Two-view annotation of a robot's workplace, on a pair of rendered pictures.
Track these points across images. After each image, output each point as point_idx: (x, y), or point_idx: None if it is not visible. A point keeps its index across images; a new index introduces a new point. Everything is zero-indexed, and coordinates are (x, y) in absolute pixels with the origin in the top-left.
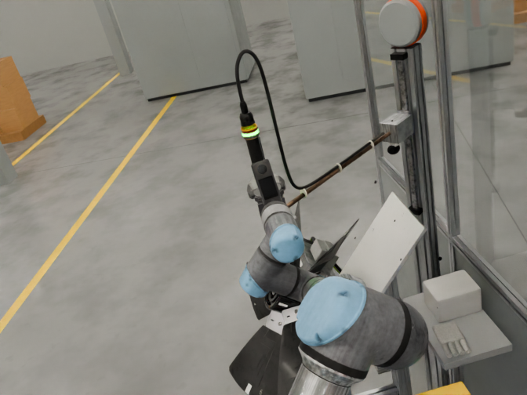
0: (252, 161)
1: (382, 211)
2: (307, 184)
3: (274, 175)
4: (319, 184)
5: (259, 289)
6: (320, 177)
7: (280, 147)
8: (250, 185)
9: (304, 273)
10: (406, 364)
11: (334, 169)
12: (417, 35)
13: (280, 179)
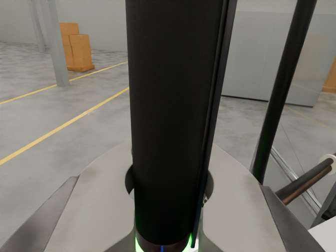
0: (131, 34)
1: (324, 230)
2: (281, 193)
3: (233, 166)
4: (298, 195)
5: None
6: (305, 179)
7: (293, 48)
8: (77, 191)
9: None
10: None
11: (326, 167)
12: None
13: (289, 228)
